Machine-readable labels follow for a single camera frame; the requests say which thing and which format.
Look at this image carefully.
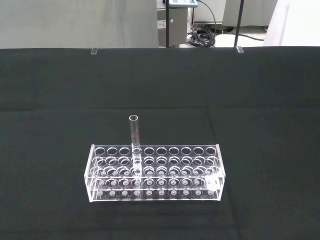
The clear glass test tube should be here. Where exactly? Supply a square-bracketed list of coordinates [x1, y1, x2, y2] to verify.
[128, 114, 144, 196]

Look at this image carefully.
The clear plastic test tube rack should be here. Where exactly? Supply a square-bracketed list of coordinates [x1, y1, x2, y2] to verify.
[84, 144, 225, 203]

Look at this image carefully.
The grey metal cabinet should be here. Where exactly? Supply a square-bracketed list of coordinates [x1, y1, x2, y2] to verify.
[156, 0, 195, 48]

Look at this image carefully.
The black tripod pole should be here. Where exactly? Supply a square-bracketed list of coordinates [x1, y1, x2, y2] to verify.
[234, 0, 245, 48]
[163, 0, 175, 49]

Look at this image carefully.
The black bench cloth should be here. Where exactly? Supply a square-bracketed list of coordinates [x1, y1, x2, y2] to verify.
[0, 45, 320, 240]

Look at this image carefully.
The blue grey device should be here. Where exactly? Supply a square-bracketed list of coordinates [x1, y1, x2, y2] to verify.
[168, 0, 200, 7]

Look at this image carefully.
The grey partition panel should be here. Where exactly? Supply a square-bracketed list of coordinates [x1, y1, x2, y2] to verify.
[221, 0, 278, 27]
[0, 0, 160, 50]

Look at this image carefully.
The white fabric drape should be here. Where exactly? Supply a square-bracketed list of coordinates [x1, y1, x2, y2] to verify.
[262, 0, 320, 47]

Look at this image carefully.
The black cable bundle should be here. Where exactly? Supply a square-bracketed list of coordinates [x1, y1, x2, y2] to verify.
[187, 23, 217, 48]

